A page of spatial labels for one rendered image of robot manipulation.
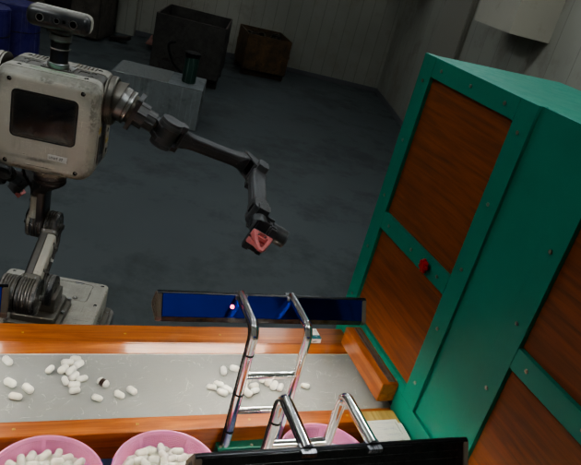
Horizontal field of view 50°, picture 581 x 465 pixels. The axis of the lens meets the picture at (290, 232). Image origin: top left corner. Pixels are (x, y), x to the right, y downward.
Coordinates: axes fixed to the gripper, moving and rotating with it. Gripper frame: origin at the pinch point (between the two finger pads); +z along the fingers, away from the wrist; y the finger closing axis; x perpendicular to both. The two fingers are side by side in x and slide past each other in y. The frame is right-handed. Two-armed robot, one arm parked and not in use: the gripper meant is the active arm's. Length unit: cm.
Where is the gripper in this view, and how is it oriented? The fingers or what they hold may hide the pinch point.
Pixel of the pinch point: (259, 249)
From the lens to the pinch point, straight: 177.1
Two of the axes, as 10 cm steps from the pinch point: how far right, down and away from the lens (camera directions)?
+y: -5.5, 7.7, 3.2
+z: 0.7, 4.3, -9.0
